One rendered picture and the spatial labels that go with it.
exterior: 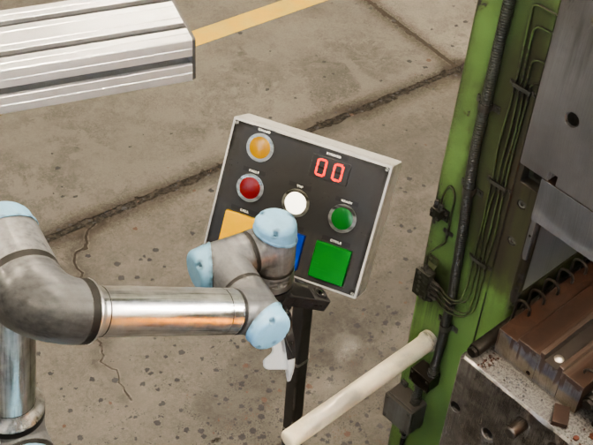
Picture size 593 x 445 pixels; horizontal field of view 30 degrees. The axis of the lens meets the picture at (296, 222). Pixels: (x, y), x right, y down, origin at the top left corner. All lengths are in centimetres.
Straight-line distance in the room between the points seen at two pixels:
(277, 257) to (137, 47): 97
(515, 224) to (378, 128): 199
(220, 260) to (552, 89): 61
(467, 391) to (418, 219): 163
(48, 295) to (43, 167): 244
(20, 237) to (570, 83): 87
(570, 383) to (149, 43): 135
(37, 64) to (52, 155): 309
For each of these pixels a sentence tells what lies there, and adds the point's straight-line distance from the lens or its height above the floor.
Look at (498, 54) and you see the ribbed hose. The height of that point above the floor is 144.
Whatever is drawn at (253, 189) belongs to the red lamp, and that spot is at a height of 109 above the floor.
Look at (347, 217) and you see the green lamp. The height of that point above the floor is 110.
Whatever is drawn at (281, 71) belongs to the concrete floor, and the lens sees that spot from 441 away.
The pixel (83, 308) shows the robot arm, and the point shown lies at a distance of 157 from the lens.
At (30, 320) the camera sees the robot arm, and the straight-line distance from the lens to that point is 157.
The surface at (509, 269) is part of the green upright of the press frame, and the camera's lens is 231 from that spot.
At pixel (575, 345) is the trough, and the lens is 219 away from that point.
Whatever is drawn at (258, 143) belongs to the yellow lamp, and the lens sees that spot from 221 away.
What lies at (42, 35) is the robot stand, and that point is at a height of 203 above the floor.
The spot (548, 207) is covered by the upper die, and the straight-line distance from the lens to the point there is 194.
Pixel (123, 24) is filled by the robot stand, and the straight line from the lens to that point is 99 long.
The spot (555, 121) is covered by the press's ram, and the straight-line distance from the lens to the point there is 185.
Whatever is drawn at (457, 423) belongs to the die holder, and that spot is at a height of 72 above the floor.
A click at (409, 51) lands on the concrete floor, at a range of 460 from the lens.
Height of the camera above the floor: 257
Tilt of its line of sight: 43 degrees down
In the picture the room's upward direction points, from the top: 5 degrees clockwise
